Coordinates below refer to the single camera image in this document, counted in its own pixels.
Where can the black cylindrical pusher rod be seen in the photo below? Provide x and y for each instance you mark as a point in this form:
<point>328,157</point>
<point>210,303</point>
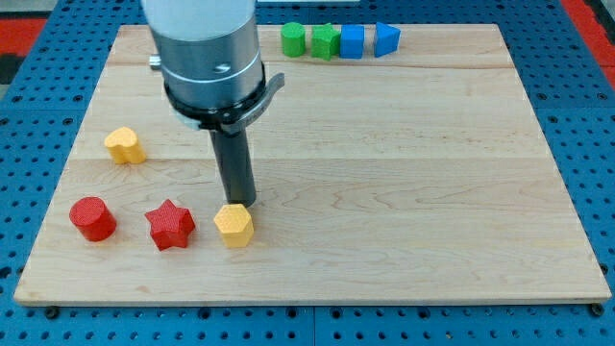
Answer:
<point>235,168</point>

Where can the yellow heart block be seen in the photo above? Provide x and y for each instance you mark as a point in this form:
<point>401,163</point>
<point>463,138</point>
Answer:
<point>124,146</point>

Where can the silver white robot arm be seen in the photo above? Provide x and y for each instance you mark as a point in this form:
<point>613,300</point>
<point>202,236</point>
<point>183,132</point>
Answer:
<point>208,54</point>

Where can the yellow hexagon block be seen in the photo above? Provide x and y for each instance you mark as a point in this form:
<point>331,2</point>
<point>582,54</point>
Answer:
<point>235,225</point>

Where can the red star block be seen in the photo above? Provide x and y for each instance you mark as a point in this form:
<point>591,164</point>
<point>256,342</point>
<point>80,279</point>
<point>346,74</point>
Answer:
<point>170,226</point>

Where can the green cylinder block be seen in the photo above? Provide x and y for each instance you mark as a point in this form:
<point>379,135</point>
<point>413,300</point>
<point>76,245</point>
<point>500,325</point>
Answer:
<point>293,37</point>

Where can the green star block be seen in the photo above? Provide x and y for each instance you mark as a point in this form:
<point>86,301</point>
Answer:
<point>325,41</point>

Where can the red cylinder block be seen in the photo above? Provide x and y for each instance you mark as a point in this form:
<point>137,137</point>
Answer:
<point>91,216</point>

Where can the blue cube block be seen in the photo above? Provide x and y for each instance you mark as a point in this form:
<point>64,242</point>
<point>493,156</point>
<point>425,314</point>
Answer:
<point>351,41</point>

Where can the light wooden board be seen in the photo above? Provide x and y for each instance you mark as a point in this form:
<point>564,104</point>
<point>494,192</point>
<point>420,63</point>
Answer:
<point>421,178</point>

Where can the blue triangle block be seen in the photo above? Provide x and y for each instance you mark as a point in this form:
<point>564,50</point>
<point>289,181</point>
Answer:
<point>386,39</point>

